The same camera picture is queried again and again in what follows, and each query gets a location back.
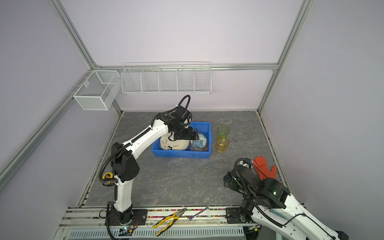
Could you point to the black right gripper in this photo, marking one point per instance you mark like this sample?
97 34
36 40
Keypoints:
232 184

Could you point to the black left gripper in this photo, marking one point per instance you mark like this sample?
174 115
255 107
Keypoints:
189 136

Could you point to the blue white patterned bowl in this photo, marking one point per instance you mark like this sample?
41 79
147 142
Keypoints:
201 143

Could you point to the cream floral plate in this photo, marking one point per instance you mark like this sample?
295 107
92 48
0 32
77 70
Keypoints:
167 142

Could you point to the green glass cup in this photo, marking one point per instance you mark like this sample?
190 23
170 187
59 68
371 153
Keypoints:
223 131

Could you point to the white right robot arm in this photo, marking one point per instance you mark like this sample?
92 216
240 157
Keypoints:
268 203

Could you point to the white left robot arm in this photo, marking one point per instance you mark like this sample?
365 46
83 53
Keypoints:
122 167

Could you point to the blue plastic bin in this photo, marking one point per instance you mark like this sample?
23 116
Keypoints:
203 127

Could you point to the red work glove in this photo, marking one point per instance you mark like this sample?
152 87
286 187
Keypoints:
261 166

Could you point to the silver wrench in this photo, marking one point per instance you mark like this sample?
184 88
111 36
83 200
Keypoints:
197 214

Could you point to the yellow black pliers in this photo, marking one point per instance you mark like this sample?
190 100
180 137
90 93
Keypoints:
172 218

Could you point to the yellow tape measure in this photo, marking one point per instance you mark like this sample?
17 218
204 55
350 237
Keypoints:
109 180

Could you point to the white mesh box basket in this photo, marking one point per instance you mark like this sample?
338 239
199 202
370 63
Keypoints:
99 90

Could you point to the white wire wall rack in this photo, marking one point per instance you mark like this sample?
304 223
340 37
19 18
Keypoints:
167 78

